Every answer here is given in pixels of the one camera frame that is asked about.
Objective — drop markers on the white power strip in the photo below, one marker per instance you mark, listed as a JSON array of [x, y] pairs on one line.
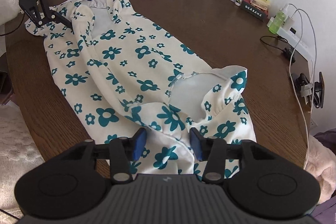
[[293, 35]]

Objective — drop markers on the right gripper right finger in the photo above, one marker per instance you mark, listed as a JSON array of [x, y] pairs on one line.
[[212, 150]]

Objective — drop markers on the green liquid spray bottle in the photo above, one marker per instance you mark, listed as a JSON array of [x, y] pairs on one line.
[[278, 20]]

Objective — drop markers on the black box with characters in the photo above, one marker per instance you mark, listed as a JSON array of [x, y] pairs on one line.
[[254, 11]]

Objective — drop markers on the pink fluffy blanket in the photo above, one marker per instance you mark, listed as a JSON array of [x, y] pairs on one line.
[[321, 165]]

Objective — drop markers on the cream teal flower garment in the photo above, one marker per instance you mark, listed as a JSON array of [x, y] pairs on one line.
[[119, 72]]

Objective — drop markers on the yellow pink sticky notes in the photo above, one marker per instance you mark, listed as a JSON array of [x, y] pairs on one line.
[[261, 4]]

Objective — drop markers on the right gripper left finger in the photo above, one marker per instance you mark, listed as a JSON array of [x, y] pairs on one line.
[[122, 151]]

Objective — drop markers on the white usb charger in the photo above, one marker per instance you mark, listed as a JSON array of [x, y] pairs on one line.
[[288, 24]]

